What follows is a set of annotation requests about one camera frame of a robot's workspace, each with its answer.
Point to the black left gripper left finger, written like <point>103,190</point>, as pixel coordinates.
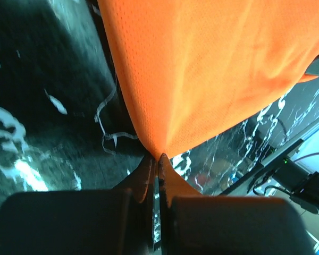
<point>114,221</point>

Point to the orange t shirt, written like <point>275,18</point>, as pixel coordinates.
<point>190,70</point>

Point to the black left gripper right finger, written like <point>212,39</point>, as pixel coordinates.
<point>192,223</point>

